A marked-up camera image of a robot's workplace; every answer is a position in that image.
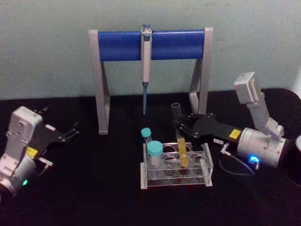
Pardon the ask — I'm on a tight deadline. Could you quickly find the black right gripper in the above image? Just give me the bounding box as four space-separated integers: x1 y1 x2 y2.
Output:
172 113 242 146

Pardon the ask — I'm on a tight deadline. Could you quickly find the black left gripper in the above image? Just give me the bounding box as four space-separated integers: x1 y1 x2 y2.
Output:
27 105 80 158

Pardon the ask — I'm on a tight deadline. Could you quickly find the tube with yellow liquid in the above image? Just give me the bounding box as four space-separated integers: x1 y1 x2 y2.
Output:
171 103 190 168

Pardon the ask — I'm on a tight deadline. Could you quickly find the wide tube with teal cap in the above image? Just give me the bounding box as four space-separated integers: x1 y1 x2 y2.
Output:
146 140 164 169

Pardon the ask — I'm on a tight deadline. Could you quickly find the clear plastic tube rack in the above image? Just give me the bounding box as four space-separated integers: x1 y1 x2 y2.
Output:
140 142 214 190

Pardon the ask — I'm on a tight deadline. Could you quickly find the narrow tube with teal cap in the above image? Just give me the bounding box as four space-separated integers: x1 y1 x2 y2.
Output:
140 128 152 152

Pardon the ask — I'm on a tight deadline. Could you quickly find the grey and blue pipette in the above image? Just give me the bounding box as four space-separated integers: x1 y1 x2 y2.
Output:
140 23 153 116

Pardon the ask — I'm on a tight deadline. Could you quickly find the black table cloth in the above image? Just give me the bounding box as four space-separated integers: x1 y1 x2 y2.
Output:
0 88 301 226

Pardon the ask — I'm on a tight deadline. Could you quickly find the grey stand with blue bar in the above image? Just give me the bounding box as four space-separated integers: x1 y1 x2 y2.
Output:
88 26 214 136

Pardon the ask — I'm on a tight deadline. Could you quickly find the thin dark gripper cable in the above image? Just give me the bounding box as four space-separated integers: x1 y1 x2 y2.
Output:
218 143 256 177

